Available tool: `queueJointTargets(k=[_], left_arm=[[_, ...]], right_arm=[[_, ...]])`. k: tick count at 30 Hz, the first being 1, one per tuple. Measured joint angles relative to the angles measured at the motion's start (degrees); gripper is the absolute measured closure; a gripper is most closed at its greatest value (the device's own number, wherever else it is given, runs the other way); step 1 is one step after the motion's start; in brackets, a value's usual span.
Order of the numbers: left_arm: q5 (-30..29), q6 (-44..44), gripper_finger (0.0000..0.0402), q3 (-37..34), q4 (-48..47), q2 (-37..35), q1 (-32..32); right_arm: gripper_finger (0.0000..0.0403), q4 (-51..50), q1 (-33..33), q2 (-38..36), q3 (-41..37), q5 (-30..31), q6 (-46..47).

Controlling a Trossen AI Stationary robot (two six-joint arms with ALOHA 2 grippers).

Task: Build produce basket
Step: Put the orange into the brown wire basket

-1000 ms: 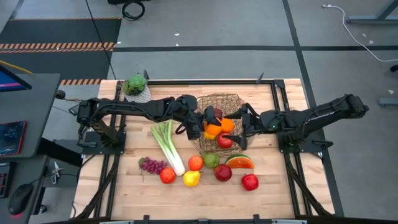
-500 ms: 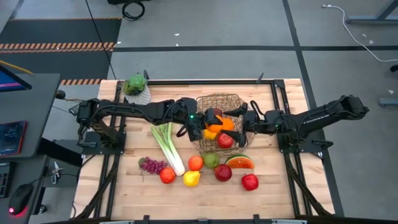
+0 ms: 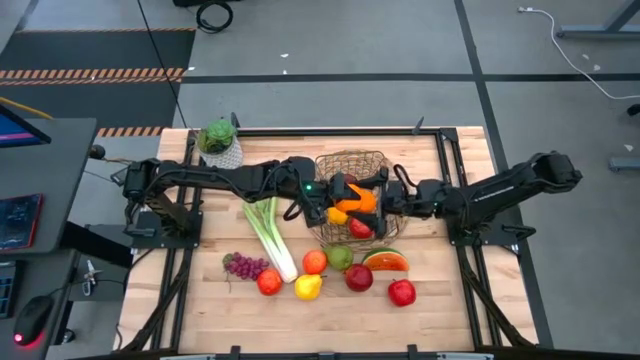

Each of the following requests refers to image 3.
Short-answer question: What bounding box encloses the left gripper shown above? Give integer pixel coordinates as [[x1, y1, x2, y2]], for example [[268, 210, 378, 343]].
[[279, 155, 359, 227]]

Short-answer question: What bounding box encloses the computer monitor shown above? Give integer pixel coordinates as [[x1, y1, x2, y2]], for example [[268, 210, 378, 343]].
[[0, 103, 53, 149]]

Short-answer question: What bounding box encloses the succulent in patterned white pot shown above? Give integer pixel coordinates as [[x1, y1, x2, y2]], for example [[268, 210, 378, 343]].
[[195, 118, 245, 170]]

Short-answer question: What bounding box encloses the orange-red peach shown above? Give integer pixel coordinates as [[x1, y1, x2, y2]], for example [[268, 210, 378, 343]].
[[302, 249, 328, 276]]

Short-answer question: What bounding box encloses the black hazard-striped floor mat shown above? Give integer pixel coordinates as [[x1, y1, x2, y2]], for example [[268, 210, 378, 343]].
[[0, 27, 197, 139]]

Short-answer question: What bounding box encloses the red tomato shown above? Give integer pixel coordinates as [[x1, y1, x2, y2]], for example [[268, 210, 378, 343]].
[[256, 268, 285, 296]]

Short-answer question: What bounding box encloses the coiled black cable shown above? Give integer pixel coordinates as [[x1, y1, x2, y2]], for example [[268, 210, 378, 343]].
[[195, 0, 235, 35]]

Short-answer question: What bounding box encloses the yellow pear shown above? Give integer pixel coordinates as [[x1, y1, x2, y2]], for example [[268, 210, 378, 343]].
[[293, 273, 327, 302]]

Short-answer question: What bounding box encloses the speckled green fruit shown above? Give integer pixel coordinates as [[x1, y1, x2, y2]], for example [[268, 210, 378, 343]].
[[324, 244, 355, 272]]

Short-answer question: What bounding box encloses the purple grape bunch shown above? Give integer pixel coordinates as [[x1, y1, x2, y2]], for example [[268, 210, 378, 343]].
[[222, 252, 271, 294]]

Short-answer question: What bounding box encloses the black aluminium table frame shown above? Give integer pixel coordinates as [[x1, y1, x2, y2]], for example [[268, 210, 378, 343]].
[[117, 116, 541, 360]]

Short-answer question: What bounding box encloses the watermelon slice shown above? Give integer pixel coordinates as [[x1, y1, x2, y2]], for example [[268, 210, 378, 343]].
[[361, 247, 411, 273]]

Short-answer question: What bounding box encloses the bright red apple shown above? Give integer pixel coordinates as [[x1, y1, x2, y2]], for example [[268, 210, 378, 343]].
[[387, 278, 418, 308], [347, 216, 374, 241]]

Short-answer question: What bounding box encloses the grey table leg base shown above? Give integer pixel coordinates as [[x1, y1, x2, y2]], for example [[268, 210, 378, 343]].
[[555, 0, 640, 41]]

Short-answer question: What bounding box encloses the yellow cable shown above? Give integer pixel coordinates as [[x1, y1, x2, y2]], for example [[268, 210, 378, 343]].
[[0, 96, 54, 121]]

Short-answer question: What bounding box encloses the yellow bell pepper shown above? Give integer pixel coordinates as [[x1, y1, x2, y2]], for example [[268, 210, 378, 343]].
[[326, 206, 350, 227]]

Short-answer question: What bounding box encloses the black computer mouse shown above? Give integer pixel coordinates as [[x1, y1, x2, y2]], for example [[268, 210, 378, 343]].
[[12, 294, 55, 347]]

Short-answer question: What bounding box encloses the white cable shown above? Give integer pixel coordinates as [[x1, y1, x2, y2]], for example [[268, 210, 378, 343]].
[[517, 5, 640, 101]]

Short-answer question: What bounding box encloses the wire basket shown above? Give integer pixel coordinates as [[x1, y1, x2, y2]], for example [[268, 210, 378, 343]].
[[298, 149, 414, 253]]

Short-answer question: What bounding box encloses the silver carabiner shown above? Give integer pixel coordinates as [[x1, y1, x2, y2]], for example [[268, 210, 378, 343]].
[[82, 258, 104, 297]]

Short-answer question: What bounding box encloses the red-edged tablet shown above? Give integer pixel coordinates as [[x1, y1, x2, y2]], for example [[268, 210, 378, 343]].
[[0, 193, 44, 251]]

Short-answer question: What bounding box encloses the grey block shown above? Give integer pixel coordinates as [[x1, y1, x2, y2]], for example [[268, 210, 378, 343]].
[[608, 156, 640, 173]]

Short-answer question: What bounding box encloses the long thin black cable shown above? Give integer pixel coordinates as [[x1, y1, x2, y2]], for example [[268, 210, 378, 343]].
[[136, 0, 190, 131]]

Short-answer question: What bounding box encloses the dark red apple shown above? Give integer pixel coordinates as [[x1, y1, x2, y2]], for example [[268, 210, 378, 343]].
[[344, 263, 375, 293]]

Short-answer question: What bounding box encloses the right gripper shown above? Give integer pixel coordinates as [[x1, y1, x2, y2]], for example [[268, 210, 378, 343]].
[[349, 167, 451, 240]]

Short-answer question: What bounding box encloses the black keyboard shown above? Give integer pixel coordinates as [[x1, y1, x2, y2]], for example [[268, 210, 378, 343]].
[[0, 263, 19, 320]]

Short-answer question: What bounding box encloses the dark grey desk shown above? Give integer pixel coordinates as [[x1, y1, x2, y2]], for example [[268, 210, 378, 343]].
[[0, 117, 99, 360]]

